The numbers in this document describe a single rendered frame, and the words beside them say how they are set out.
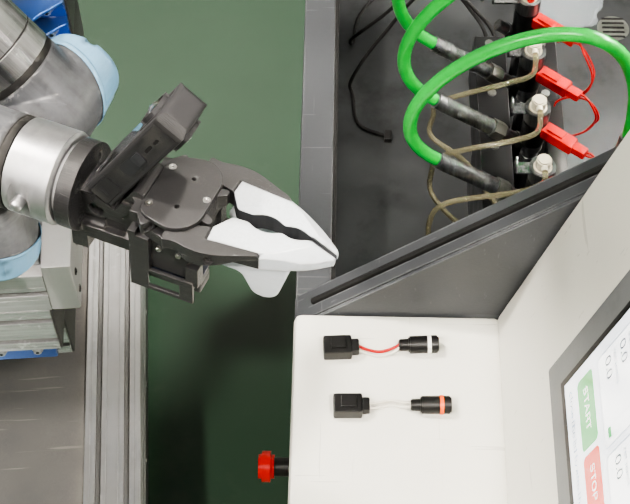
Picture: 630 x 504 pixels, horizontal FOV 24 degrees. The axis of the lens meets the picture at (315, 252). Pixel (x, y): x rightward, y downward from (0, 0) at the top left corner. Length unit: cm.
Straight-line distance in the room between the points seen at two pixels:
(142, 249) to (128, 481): 128
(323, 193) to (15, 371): 91
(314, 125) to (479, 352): 37
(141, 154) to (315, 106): 76
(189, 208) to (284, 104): 195
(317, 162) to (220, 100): 130
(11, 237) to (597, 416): 52
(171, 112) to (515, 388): 61
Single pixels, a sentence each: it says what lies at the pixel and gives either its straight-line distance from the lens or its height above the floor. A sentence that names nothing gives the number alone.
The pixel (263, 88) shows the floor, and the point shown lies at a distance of 303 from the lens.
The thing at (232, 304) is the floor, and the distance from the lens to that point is 273.
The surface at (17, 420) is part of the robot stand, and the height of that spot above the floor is 21.
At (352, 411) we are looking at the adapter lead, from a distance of 150.
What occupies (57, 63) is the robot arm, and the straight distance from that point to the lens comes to 127.
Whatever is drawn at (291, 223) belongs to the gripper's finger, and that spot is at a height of 146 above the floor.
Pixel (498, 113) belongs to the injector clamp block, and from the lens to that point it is 175.
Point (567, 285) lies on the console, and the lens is 140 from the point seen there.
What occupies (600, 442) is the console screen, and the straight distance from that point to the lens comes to 127.
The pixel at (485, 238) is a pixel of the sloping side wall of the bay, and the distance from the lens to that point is 146.
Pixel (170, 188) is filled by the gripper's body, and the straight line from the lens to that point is 108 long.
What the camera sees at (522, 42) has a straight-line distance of 139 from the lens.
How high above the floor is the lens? 234
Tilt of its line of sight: 57 degrees down
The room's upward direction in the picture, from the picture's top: straight up
